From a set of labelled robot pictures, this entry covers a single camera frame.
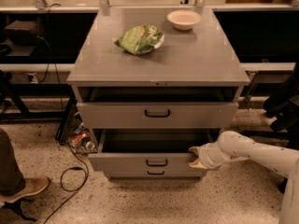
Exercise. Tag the tan shoe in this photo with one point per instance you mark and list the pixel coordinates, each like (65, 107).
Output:
(33, 186)

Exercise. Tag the dark box on shelf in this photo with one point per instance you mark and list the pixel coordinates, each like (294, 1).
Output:
(25, 33)

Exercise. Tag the grey top drawer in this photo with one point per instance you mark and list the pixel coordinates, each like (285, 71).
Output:
(157, 116)

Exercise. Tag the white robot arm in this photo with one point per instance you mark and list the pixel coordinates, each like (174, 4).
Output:
(232, 146)

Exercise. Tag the crushed orange can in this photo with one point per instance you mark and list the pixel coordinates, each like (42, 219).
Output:
(83, 140)

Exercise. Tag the grey bottom drawer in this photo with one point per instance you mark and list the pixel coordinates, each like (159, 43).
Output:
(155, 175)

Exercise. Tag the grey drawer cabinet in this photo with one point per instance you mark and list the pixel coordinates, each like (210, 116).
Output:
(197, 66)

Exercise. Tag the brown trouser leg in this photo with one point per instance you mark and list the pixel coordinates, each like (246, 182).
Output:
(11, 178)

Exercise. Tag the grey drawer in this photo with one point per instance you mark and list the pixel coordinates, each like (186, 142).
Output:
(136, 150)
(155, 175)
(157, 116)

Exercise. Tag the green chip bag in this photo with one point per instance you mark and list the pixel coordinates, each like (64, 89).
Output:
(141, 39)

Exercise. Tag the white bowl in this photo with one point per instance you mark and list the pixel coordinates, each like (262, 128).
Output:
(183, 20)

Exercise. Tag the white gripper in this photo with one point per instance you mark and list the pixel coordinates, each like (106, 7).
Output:
(206, 156)

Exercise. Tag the wire trash basket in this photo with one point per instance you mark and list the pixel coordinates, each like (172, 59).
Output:
(74, 126)

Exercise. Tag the black office chair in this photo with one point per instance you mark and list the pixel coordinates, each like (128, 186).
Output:
(283, 104)

